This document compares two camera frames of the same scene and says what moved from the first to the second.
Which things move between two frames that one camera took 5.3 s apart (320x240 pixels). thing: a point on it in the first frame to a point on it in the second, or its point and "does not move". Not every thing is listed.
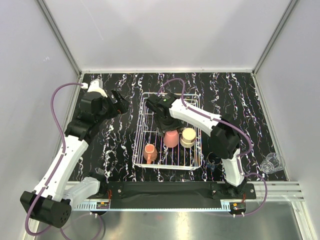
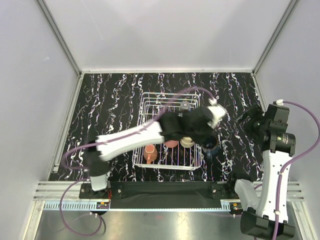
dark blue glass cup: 213,161 to 209,145
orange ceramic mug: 150,153 does not move
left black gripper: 121,106 to 199,140
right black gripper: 160,128 to 254,111
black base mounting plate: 132,195 does not move
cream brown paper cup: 188,137 does not move
